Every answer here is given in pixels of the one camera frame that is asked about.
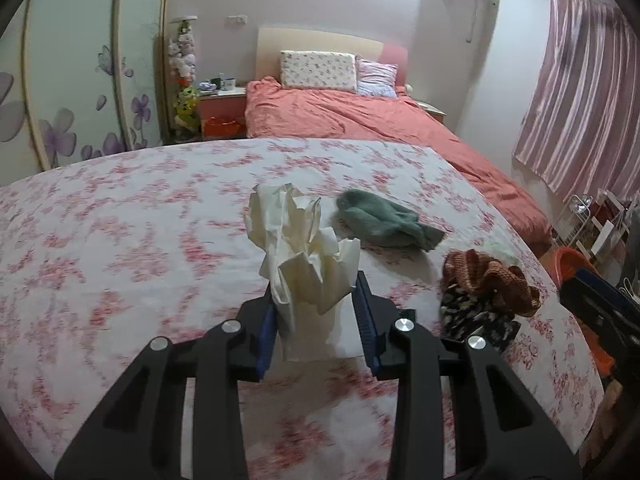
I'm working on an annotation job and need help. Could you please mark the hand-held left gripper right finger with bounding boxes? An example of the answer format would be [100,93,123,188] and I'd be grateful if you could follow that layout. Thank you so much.
[352,270,583,480]

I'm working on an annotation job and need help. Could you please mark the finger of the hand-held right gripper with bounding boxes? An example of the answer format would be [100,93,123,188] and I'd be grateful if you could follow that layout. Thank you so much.
[559,266,640,353]

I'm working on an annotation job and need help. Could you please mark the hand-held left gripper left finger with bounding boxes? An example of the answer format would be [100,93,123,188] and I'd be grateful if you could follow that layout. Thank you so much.
[54,285,278,480]

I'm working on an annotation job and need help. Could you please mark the white tissue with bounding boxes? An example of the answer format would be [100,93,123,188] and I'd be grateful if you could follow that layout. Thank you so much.
[244,182,362,363]

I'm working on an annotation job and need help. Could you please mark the white paper bag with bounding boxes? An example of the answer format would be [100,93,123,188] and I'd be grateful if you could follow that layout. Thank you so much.
[592,220,628,261]

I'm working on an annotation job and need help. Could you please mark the green cloth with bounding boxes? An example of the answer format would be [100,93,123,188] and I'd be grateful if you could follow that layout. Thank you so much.
[336,189,446,252]

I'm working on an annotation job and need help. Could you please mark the black patterned cloth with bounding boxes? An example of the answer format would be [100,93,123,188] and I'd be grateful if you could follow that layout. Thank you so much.
[440,285,522,353]

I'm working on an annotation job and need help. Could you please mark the brown knit cloth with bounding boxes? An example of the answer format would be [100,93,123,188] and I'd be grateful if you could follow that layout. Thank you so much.
[441,249,542,318]

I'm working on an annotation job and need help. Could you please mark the floral tablecloth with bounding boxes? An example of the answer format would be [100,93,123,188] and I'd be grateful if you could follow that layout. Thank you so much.
[0,137,606,480]

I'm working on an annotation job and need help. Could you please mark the coral red duvet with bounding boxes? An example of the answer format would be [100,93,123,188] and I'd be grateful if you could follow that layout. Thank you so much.
[245,76,553,256]

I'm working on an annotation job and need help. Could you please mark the red plastic bag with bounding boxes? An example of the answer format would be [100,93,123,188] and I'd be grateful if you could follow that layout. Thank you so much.
[205,116,246,138]

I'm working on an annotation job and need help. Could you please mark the pink satin curtain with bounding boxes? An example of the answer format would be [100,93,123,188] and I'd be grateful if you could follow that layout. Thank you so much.
[512,0,640,206]

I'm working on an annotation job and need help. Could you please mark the pink nightstand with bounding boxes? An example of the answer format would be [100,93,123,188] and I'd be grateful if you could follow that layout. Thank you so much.
[197,87,248,141]
[415,100,447,123]

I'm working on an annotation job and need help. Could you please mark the yellow green plush toy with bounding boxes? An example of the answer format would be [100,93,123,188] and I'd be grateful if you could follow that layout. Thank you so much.
[172,85,200,131]

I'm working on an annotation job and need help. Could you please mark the pink striped pillow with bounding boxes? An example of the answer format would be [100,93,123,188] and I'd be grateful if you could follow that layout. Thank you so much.
[356,58,399,98]

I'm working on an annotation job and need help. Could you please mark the floral white pillow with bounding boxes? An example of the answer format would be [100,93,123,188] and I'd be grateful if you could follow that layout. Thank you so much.
[280,50,358,93]

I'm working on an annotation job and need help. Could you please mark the cream and pink headboard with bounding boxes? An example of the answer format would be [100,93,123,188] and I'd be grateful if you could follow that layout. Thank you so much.
[257,25,408,91]

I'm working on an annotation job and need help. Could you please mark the hanging plush toys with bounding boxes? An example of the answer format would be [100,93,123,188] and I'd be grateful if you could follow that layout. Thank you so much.
[167,17,197,86]

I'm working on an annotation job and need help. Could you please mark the wardrobe with flower print doors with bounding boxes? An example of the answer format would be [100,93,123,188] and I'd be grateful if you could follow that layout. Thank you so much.
[0,0,171,186]

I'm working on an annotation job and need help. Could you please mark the white wire rack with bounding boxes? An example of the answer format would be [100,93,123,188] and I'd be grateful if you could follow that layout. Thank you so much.
[555,192,608,256]

